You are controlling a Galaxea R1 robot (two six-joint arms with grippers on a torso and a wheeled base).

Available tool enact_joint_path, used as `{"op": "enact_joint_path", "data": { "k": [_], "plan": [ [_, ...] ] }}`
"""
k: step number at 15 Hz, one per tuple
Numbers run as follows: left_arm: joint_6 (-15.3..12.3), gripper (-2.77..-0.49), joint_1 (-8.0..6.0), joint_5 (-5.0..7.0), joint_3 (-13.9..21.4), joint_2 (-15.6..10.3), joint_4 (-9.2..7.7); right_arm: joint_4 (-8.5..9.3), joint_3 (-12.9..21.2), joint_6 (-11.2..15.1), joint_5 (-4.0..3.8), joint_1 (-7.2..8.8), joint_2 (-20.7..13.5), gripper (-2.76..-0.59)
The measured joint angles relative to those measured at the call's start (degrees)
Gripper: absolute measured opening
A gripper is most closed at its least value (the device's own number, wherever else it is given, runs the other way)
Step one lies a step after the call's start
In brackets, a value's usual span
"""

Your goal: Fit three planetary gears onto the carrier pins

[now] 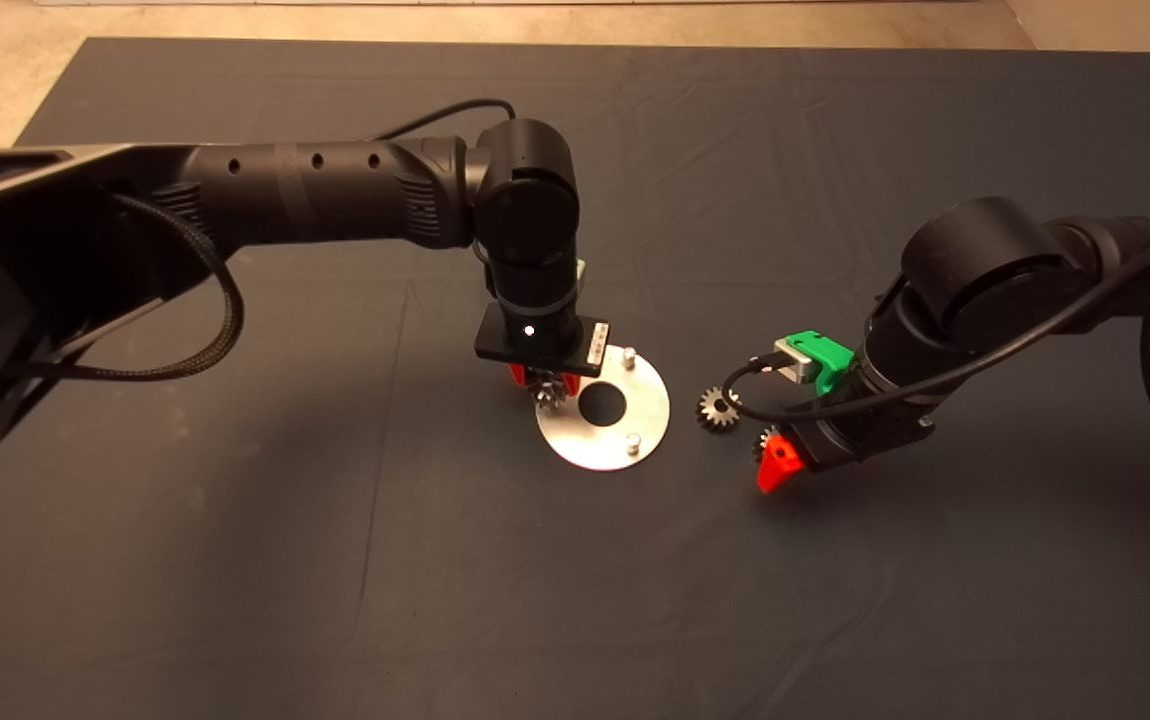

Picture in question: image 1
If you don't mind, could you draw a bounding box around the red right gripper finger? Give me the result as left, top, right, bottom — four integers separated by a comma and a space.
756, 437, 800, 497

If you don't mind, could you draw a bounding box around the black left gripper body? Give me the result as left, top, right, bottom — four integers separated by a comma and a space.
475, 305, 612, 379

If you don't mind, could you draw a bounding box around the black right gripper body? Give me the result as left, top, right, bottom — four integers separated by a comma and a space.
785, 385, 937, 476

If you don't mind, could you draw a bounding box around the round metal carrier plate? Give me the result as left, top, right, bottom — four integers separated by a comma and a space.
535, 345, 671, 472

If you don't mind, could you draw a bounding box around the dark grey table cloth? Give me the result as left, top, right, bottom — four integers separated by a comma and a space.
0, 38, 1150, 720

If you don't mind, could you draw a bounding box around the green right camera mount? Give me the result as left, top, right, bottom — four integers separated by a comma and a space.
785, 332, 856, 399

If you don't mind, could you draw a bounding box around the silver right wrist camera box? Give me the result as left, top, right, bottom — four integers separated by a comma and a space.
773, 338, 821, 386

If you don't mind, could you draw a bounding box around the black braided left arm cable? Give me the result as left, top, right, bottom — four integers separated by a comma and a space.
0, 192, 245, 383

